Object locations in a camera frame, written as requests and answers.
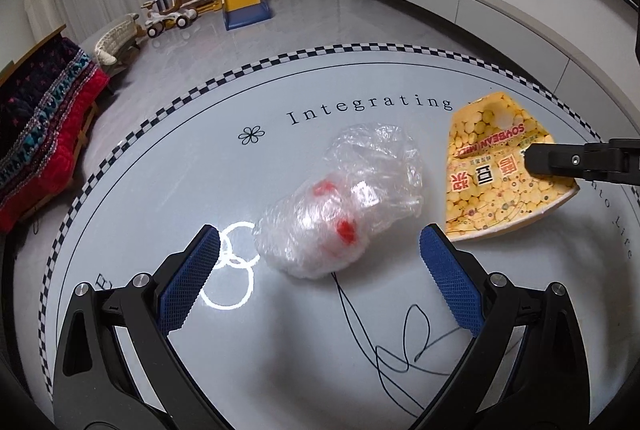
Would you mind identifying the white toddler chair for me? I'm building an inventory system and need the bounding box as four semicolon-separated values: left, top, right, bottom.
94;13;143;75

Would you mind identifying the yellow carton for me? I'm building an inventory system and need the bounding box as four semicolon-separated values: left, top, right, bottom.
442;90;581;243

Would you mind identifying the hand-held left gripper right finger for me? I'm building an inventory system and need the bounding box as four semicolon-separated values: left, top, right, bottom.
407;224;598;430

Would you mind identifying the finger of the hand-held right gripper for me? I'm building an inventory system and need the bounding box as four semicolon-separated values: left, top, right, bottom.
521;137;640;185

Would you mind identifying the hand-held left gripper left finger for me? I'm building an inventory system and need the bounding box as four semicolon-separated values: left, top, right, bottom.
51;224;236;430

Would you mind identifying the white toy car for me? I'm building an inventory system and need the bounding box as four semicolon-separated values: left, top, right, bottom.
140;0;198;38

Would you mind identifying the red patterned blanket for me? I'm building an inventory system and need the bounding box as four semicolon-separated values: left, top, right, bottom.
0;37;111;233

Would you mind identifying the black cord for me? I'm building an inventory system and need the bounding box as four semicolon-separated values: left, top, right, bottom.
330;272;466;416

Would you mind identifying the clear plastic bag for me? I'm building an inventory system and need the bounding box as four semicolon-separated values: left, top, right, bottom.
252;122;426;281

